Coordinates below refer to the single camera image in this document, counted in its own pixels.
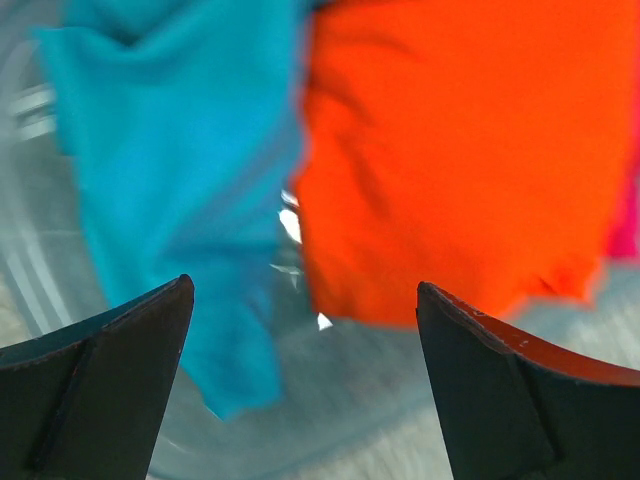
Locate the translucent blue plastic basin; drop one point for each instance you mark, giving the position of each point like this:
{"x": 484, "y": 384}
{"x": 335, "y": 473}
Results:
{"x": 357, "y": 401}

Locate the magenta t-shirt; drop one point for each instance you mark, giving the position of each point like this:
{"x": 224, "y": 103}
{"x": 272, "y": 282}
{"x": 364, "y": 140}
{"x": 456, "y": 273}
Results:
{"x": 622, "y": 239}

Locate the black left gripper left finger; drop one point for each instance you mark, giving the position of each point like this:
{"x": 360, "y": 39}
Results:
{"x": 87, "y": 401}

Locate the orange t-shirt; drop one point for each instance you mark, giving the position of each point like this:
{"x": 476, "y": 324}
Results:
{"x": 483, "y": 146}

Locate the teal t-shirt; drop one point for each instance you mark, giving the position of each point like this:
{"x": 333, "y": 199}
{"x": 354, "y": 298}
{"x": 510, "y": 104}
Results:
{"x": 182, "y": 123}

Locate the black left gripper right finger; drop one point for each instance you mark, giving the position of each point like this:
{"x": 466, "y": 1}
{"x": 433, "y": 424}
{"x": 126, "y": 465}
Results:
{"x": 514, "y": 406}

